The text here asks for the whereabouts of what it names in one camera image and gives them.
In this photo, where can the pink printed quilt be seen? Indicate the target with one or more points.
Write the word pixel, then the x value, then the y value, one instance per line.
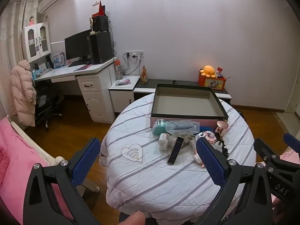
pixel 290 157

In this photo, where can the small pink doll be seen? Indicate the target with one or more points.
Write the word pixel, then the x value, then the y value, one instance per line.
pixel 31 21

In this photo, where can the black speaker box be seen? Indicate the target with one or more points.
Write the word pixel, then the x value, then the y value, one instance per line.
pixel 100 23

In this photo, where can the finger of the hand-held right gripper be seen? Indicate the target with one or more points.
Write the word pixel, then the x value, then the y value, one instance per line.
pixel 264 151
pixel 291 143

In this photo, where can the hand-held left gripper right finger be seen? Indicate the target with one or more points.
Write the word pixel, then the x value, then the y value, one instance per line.
pixel 209 161

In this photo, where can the large pink dark-rimmed box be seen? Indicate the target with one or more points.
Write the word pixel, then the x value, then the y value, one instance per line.
pixel 185 103

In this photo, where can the white glass-door cabinet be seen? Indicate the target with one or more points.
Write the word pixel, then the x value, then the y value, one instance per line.
pixel 36 42

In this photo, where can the pink puffer jacket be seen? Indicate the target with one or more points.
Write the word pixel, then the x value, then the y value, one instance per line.
pixel 22 91

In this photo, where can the black office chair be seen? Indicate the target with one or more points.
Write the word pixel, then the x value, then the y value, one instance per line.
pixel 46 105

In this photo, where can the orange octopus plush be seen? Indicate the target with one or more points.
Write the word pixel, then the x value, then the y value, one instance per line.
pixel 208 71

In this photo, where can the white wall outlet strip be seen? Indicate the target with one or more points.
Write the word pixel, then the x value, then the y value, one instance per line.
pixel 134 55

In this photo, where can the small cream desk fan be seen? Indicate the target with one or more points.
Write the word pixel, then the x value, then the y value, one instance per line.
pixel 92 23

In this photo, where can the person's left hand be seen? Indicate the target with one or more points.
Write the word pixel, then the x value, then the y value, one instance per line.
pixel 133 219

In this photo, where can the black floor scale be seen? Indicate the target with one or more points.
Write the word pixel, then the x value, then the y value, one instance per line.
pixel 239 114

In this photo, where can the dark blue rectangular case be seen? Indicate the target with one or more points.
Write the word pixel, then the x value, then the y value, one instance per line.
pixel 206 129

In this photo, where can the orange figurine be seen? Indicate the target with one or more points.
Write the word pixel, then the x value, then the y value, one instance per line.
pixel 144 75

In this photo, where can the white toy dog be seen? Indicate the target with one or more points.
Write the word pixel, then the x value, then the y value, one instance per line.
pixel 165 141

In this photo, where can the low black-topped cabinet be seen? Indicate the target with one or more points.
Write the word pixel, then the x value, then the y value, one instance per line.
pixel 187 82

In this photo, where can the red pointed box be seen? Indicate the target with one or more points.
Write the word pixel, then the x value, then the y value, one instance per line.
pixel 100 9

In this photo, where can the black keyboard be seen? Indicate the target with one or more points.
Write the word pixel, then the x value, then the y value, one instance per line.
pixel 77 63

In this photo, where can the clear plastic box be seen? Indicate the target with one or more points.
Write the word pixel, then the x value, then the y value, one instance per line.
pixel 182 127

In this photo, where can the cream curtain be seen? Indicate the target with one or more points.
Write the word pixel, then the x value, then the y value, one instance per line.
pixel 11 39

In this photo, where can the person's right hand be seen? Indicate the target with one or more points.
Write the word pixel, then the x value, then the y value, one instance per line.
pixel 277 207

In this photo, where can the pink bed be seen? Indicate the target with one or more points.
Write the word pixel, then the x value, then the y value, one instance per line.
pixel 18 150

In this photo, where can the teal round brush clear case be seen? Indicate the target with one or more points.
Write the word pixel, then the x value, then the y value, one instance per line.
pixel 159 127

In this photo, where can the black computer tower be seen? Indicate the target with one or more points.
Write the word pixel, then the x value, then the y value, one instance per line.
pixel 100 48

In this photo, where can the red printed storage box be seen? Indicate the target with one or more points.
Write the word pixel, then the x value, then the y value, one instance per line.
pixel 212 83

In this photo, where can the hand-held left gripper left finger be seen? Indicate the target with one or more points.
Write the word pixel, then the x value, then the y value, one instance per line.
pixel 85 161

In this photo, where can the white plug adapter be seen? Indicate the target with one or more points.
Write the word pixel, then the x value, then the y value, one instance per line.
pixel 191 146

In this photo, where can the white desk with drawers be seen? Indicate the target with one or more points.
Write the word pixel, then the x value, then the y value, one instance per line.
pixel 93 93

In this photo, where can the small red white toy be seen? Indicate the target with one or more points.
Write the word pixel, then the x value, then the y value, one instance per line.
pixel 219 73

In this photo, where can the pink packets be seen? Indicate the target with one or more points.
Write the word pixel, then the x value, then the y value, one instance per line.
pixel 123 82

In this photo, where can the blue and white carton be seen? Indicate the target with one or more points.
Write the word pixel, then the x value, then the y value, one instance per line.
pixel 58 60

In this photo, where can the black rectangular device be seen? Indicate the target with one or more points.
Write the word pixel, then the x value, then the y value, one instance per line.
pixel 175 150

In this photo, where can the clear bottle orange cap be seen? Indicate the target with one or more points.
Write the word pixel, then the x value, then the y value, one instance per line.
pixel 119 71

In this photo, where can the black computer monitor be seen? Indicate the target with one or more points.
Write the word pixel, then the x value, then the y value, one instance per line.
pixel 77 45

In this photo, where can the white bedside cabinet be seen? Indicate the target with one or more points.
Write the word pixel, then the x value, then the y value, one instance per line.
pixel 121 98

